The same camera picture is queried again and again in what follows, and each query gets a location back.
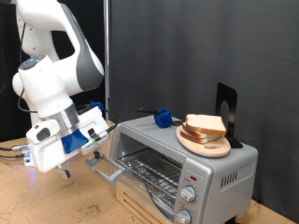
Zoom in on vertical metal pole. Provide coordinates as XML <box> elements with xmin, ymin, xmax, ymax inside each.
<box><xmin>103</xmin><ymin>0</ymin><xmax>110</xmax><ymax>121</ymax></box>

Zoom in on black metal bookend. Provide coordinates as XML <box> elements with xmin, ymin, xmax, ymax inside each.
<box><xmin>214</xmin><ymin>81</ymin><xmax>244</xmax><ymax>149</ymax></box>

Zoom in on silver oven knob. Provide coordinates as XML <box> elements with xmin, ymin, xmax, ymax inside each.
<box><xmin>179</xmin><ymin>186</ymin><xmax>197</xmax><ymax>203</ymax></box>
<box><xmin>175</xmin><ymin>209</ymin><xmax>192</xmax><ymax>224</ymax></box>

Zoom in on white bread slice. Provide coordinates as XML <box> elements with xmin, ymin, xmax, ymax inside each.
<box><xmin>185</xmin><ymin>113</ymin><xmax>228</xmax><ymax>137</ymax></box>

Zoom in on glass oven door with handle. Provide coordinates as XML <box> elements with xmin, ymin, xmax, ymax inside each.
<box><xmin>84</xmin><ymin>151</ymin><xmax>176</xmax><ymax>222</ymax></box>

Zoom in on black base cable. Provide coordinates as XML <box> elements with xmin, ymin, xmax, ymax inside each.
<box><xmin>0</xmin><ymin>152</ymin><xmax>31</xmax><ymax>160</ymax></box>
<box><xmin>0</xmin><ymin>143</ymin><xmax>31</xmax><ymax>152</ymax></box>

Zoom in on blue cable clip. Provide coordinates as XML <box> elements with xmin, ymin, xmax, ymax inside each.
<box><xmin>89</xmin><ymin>100</ymin><xmax>106</xmax><ymax>112</ymax></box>

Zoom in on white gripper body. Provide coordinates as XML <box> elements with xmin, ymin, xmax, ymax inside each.
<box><xmin>25</xmin><ymin>106</ymin><xmax>111</xmax><ymax>174</ymax></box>

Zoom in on wire oven rack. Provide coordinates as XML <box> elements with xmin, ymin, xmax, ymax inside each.
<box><xmin>116</xmin><ymin>148</ymin><xmax>183</xmax><ymax>203</ymax></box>

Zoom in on silver toaster oven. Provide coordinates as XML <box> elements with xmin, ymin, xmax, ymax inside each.
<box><xmin>108</xmin><ymin>114</ymin><xmax>259</xmax><ymax>224</ymax></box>

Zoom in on round wooden plate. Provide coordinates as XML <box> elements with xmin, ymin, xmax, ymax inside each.
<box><xmin>176</xmin><ymin>124</ymin><xmax>232</xmax><ymax>159</ymax></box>

